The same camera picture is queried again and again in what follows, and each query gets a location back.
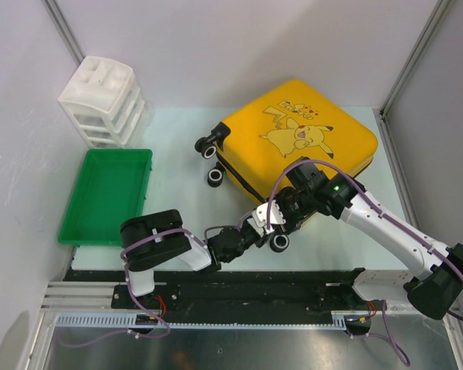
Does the yellow Pikachu hard-shell suitcase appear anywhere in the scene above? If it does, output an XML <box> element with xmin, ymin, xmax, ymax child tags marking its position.
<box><xmin>194</xmin><ymin>79</ymin><xmax>378</xmax><ymax>253</ymax></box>

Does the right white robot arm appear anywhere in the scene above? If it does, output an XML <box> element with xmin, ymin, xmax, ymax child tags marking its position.
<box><xmin>266</xmin><ymin>158</ymin><xmax>463</xmax><ymax>320</ymax></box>

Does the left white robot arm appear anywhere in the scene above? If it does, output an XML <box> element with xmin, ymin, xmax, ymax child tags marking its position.
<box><xmin>120</xmin><ymin>210</ymin><xmax>272</xmax><ymax>308</ymax></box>

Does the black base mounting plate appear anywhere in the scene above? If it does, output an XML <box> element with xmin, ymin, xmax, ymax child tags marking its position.
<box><xmin>64</xmin><ymin>268</ymin><xmax>382</xmax><ymax>328</ymax></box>

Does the green plastic tray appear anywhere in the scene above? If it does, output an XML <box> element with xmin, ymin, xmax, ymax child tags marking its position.
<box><xmin>58</xmin><ymin>149</ymin><xmax>153</xmax><ymax>247</ymax></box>

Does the white plastic drawer organizer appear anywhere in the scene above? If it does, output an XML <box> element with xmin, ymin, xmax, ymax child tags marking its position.
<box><xmin>58</xmin><ymin>56</ymin><xmax>149</xmax><ymax>148</ymax></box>

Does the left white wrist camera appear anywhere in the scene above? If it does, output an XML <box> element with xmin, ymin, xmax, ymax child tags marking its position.
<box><xmin>250</xmin><ymin>200</ymin><xmax>286</xmax><ymax>235</ymax></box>

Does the aluminium frame rail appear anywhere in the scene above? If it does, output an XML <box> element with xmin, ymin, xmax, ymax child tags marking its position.
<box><xmin>42</xmin><ymin>283</ymin><xmax>370</xmax><ymax>331</ymax></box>

